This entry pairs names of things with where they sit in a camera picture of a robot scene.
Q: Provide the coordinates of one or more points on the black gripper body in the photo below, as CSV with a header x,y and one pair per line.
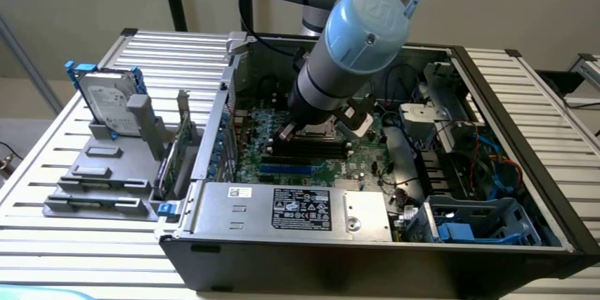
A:
x,y
310,121

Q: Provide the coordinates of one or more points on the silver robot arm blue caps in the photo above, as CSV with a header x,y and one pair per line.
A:
x,y
346,33

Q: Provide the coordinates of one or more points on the CPU socket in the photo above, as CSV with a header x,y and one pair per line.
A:
x,y
318,135

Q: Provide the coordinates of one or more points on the silver socket cover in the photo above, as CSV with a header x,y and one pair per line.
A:
x,y
288,132

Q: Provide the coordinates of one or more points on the blue expansion slot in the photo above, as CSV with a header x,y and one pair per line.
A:
x,y
285,170

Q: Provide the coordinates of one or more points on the black RAM slots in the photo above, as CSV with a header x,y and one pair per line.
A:
x,y
309,149

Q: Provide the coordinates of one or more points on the green motherboard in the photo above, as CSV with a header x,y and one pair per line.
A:
x,y
328,166

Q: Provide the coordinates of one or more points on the silver chipset heat sink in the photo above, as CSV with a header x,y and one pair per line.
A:
x,y
349,184

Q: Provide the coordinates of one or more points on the silver metal drive cage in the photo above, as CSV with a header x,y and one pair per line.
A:
x,y
440,103

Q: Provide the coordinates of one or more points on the silver power supply unit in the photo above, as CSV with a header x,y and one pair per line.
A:
x,y
262,212

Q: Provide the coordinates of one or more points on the green graphics card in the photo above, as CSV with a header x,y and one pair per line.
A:
x,y
180,145

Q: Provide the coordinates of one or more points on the blue case latch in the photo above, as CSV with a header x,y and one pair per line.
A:
x,y
168,208

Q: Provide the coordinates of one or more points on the black open PC case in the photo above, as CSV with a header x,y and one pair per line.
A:
x,y
328,268

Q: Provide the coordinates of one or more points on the silver hard disk drive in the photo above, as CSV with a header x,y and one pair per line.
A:
x,y
108,103

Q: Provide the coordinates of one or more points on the grey parts rack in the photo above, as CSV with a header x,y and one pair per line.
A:
x,y
108,173

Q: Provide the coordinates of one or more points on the grey disk bay cage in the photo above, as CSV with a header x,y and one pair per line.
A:
x,y
482,219

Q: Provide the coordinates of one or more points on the black table corner cap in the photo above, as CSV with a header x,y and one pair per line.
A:
x,y
513,52
586,57

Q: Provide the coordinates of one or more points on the blue disk caddy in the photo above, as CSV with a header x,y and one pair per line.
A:
x,y
81,68

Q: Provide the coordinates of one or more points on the black box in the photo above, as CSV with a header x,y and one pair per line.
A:
x,y
560,81

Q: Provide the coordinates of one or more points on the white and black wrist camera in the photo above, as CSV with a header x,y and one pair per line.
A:
x,y
360,117

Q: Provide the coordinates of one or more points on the aluminium frame bar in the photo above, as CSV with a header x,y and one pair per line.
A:
x,y
28,68

